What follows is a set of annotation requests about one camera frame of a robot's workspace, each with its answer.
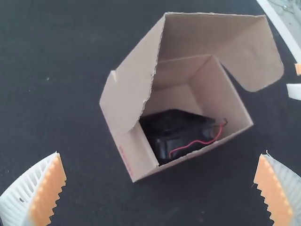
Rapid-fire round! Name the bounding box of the black square fan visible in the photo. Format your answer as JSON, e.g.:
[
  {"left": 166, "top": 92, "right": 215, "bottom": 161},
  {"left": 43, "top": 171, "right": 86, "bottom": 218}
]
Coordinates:
[{"left": 138, "top": 108, "right": 229, "bottom": 167}]

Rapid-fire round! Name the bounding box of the black mat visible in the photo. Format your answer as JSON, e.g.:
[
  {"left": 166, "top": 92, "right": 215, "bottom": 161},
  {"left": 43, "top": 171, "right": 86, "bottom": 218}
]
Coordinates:
[{"left": 0, "top": 0, "right": 301, "bottom": 226}]

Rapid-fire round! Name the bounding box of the cardboard box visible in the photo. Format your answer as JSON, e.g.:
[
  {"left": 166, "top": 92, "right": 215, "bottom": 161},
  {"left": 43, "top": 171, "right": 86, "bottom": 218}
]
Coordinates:
[{"left": 99, "top": 13, "right": 285, "bottom": 183}]

